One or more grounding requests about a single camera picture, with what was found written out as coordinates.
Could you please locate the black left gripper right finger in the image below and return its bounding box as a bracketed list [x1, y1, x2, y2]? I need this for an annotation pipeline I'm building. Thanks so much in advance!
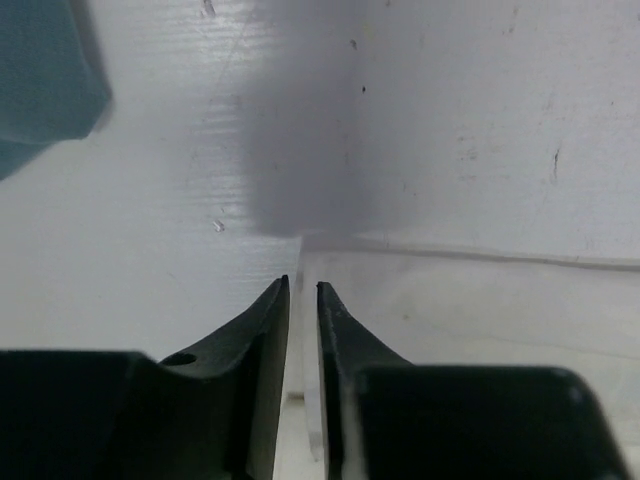
[316, 282, 411, 479]

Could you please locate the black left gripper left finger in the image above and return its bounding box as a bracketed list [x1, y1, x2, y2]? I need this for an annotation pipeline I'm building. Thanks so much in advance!
[160, 276, 290, 479]

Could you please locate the white t shirt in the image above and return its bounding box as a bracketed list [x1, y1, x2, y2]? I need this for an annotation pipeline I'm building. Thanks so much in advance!
[287, 235, 639, 465]

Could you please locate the teal folded cloth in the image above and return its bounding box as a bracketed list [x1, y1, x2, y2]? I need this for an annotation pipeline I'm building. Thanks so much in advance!
[1, 1, 111, 179]

